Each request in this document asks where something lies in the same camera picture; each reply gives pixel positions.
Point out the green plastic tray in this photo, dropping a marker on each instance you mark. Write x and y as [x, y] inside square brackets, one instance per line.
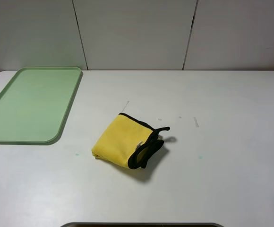
[35, 104]

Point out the yellow towel with black trim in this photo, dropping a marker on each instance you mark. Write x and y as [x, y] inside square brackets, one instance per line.
[128, 142]

